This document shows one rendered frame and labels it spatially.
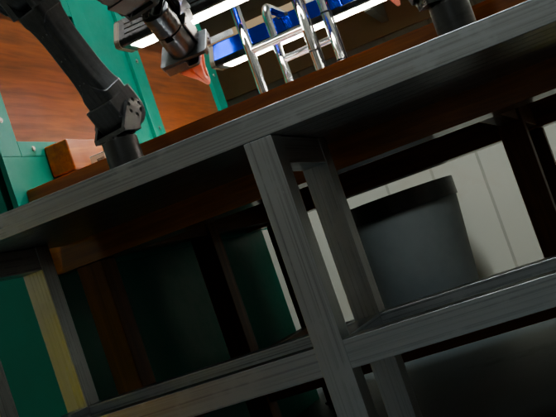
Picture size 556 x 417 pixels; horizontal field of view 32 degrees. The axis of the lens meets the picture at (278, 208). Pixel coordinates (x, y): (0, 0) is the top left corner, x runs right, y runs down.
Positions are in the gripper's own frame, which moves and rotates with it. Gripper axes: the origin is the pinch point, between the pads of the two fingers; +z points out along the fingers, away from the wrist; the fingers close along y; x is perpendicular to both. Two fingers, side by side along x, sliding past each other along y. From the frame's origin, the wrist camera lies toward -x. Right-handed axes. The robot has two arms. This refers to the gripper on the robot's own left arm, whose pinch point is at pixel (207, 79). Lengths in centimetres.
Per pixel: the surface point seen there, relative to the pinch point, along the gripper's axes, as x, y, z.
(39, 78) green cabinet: -20.8, 42.9, -3.2
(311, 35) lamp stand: -30.4, -14.2, 22.8
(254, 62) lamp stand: -29.7, 1.1, 23.1
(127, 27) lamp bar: -29.7, 21.8, -0.1
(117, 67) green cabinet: -52, 43, 24
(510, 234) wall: -103, -19, 210
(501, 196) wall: -115, -20, 199
